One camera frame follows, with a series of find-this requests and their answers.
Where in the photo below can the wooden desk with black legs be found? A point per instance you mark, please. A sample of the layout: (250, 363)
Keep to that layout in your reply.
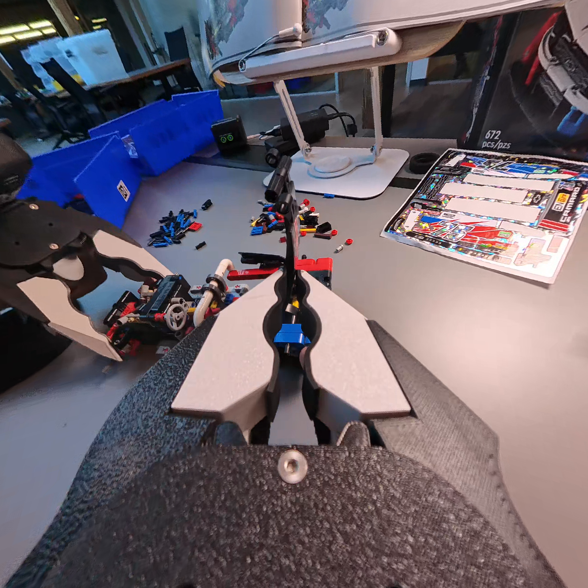
(138, 73)

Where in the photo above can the pile of mixed lego pieces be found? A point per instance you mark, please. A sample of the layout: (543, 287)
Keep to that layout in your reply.
(294, 220)

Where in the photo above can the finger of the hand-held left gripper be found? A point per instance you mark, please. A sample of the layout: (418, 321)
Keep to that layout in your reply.
(128, 252)
(59, 312)

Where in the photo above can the pile of blue black pins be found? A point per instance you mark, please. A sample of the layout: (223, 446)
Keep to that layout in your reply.
(172, 227)

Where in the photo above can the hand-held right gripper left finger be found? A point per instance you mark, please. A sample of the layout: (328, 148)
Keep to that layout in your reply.
(225, 363)

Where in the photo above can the black power bank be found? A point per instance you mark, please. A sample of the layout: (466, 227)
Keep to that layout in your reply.
(228, 135)

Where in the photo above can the black power adapter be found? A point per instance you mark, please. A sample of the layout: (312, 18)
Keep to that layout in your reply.
(305, 123)

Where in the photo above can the black lego beam assembly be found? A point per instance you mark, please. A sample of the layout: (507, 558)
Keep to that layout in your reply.
(290, 239)

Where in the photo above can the partly built lego car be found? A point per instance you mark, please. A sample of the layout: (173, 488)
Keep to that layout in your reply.
(165, 303)

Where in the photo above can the blue plastic bin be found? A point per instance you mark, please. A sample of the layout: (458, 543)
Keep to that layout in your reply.
(183, 133)
(124, 121)

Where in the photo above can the white lamp base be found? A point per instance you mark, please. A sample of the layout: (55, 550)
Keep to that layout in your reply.
(349, 177)

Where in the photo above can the black lego set box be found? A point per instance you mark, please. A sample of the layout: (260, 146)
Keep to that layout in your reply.
(519, 92)

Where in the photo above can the small black rubber tyre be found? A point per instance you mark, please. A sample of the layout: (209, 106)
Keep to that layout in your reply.
(423, 163)

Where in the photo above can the holographic sticker sheet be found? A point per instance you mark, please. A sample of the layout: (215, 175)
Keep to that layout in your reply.
(487, 206)

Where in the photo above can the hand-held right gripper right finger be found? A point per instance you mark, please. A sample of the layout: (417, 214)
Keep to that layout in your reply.
(353, 367)

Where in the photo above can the blue bin with white label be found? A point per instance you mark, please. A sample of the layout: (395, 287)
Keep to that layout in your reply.
(101, 179)

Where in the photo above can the small black cylindrical device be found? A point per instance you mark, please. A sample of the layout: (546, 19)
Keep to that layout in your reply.
(278, 154)

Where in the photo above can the white plastic storage box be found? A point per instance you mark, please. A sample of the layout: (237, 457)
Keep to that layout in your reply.
(94, 57)

